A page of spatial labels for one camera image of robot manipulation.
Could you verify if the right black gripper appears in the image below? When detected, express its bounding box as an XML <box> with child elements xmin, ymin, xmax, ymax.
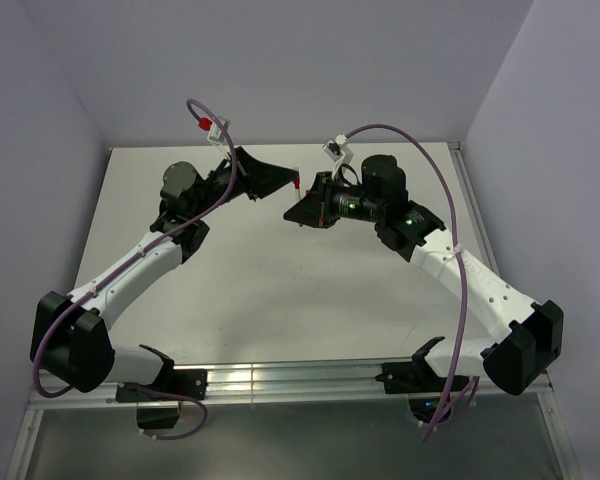
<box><xmin>284</xmin><ymin>169</ymin><xmax>384</xmax><ymax>227</ymax></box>

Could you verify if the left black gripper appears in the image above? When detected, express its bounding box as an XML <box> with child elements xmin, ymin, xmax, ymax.
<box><xmin>192</xmin><ymin>148</ymin><xmax>300</xmax><ymax>219</ymax></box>

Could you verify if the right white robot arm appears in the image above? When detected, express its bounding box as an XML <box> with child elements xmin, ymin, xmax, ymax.
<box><xmin>283</xmin><ymin>155</ymin><xmax>564</xmax><ymax>395</ymax></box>

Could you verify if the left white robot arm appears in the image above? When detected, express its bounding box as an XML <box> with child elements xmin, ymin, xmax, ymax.
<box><xmin>30</xmin><ymin>147</ymin><xmax>298</xmax><ymax>399</ymax></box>

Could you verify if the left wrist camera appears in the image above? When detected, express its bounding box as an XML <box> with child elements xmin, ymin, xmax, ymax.
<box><xmin>198</xmin><ymin>117</ymin><xmax>230</xmax><ymax>146</ymax></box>

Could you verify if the aluminium front rail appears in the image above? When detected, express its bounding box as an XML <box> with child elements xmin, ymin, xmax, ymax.
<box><xmin>27</xmin><ymin>355</ymin><xmax>554</xmax><ymax>407</ymax></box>

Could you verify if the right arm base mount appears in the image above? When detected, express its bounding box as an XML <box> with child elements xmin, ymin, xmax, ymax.
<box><xmin>375</xmin><ymin>360</ymin><xmax>446</xmax><ymax>423</ymax></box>

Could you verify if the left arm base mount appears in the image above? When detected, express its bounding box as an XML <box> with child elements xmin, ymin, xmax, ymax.
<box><xmin>114</xmin><ymin>368</ymin><xmax>209</xmax><ymax>441</ymax></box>

